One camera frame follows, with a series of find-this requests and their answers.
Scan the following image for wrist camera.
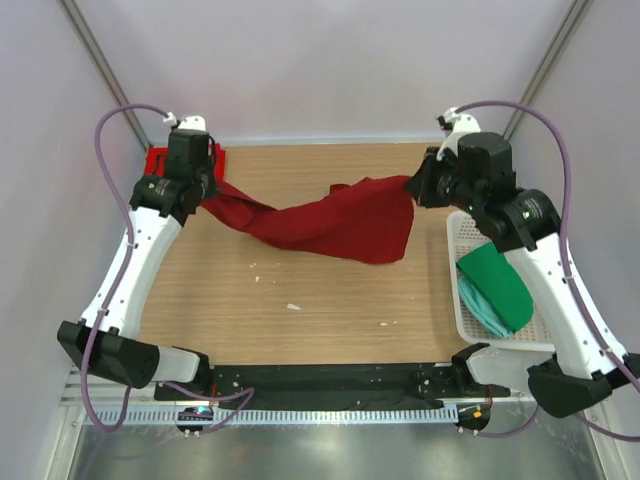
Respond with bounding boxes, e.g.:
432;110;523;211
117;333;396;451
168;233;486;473
436;107;481;161
163;112;208;133

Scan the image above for white plastic basket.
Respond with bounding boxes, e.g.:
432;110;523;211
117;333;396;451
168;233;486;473
446;211;554;352

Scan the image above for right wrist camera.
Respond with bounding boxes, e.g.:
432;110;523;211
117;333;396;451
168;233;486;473
436;107;481;161

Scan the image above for white slotted cable duct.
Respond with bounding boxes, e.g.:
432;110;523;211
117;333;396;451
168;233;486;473
82;405;460;426

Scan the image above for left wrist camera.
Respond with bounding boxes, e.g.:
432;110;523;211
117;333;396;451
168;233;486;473
163;112;208;133

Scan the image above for folded bright red t shirt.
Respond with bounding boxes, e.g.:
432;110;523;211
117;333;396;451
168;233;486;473
144;143;226;180

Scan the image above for dark red t shirt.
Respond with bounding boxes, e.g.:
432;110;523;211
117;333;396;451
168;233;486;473
201;175;414;265

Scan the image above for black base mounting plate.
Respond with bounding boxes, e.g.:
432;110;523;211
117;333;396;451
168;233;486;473
154;363;511;412

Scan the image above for green t shirt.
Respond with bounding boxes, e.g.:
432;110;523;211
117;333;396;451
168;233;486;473
456;242;534;335

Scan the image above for light teal t shirt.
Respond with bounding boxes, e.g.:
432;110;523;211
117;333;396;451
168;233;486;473
458;276;513;338

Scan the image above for aluminium frame rail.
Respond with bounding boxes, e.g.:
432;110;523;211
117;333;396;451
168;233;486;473
61;369;533;405

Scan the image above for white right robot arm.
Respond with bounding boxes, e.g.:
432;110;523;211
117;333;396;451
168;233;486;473
405;132;639;418

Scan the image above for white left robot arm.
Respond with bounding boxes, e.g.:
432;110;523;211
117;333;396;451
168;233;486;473
57;117;217;389

